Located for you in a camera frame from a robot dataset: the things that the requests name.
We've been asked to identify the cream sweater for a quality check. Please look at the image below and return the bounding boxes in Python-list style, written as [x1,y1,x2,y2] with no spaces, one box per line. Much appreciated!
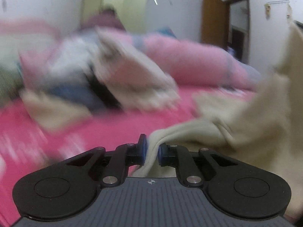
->
[20,89,93,133]

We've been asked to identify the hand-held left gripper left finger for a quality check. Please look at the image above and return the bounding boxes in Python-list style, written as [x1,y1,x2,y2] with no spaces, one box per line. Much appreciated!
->
[64,134,148,188]

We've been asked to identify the cream zip hoodie black trim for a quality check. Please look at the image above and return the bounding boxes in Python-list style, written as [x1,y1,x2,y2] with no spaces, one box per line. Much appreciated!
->
[131,21,303,219]

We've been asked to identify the pink floral blanket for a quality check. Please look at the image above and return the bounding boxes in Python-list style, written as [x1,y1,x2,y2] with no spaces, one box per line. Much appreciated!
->
[0,85,259,227]

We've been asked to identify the black garment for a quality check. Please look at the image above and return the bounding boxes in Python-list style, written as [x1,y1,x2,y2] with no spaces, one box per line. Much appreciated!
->
[86,73,121,109]

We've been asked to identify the pink rolled quilt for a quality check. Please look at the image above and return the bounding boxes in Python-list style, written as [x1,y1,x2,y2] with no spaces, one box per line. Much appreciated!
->
[133,32,261,90]

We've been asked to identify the maroon cloth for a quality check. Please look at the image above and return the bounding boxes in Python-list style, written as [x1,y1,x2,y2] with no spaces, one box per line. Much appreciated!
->
[80,8,126,32]

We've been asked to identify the teal blue cloth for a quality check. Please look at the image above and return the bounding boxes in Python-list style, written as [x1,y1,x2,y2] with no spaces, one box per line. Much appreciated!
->
[156,27,178,39]

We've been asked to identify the blue jeans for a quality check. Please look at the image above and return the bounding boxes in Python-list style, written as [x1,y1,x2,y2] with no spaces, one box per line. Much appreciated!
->
[51,83,105,111]

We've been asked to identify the wall hook rack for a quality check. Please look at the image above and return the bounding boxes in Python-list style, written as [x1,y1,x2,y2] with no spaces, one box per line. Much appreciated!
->
[264,0,293,19]

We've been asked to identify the dark wooden door frame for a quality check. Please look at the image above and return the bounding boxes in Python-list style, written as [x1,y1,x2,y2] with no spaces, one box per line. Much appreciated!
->
[225,0,251,64]

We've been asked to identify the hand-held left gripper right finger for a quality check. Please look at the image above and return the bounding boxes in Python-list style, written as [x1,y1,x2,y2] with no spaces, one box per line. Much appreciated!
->
[158,143,239,188]

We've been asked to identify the green patterned cloth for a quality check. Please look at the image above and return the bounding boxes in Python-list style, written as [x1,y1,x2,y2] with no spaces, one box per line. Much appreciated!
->
[0,66,24,100]

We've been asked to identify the wooden door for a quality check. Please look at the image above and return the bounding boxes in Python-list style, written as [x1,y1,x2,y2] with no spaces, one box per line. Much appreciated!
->
[201,0,230,50]

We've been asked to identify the pale yellow wardrobe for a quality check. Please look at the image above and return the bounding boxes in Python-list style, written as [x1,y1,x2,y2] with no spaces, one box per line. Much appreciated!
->
[82,0,148,32]

